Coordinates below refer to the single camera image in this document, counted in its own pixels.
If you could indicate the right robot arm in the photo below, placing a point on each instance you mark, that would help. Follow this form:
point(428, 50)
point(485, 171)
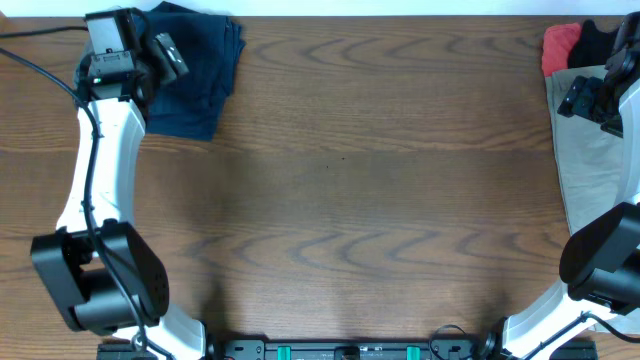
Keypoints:
point(548, 324)

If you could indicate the black garment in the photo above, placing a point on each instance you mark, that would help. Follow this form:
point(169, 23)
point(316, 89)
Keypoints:
point(593, 48)

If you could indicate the navy blue shorts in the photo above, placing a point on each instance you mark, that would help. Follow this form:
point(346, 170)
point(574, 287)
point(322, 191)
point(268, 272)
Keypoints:
point(211, 46)

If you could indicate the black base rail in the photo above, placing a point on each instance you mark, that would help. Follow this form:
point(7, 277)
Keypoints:
point(259, 350)

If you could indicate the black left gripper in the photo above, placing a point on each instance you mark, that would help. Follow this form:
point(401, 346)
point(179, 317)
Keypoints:
point(171, 70)

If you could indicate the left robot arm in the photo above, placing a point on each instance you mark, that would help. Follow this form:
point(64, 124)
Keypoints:
point(100, 273)

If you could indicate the beige khaki shorts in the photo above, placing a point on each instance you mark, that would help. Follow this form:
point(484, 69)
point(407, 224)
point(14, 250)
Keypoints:
point(598, 173)

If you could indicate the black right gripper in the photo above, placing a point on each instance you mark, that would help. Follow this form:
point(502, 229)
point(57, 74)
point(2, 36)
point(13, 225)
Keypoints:
point(582, 100)

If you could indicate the red garment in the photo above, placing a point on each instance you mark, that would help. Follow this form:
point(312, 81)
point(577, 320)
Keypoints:
point(558, 41)

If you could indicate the folded grey shorts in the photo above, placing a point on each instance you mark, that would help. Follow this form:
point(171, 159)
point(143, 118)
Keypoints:
point(81, 83)

